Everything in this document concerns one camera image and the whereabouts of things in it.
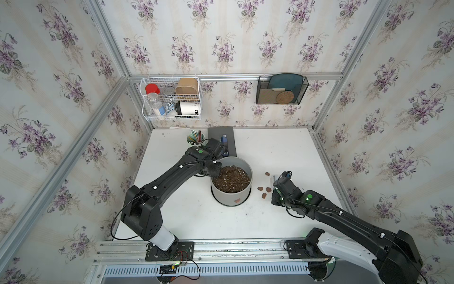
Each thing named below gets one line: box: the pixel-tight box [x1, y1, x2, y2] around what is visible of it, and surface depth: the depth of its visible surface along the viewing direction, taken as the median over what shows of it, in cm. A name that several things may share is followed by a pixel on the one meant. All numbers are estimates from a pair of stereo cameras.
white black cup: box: [175, 100, 200, 116], surface depth 95 cm
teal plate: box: [267, 72, 304, 103], surface depth 94 cm
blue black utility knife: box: [221, 134, 229, 157], surface depth 107 cm
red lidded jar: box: [144, 82, 161, 95], surface depth 93 cm
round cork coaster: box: [276, 91, 295, 105], surface depth 99 cm
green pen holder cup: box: [186, 129, 206, 146], surface depth 100 cm
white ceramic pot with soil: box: [210, 156, 254, 207], surface depth 86 cm
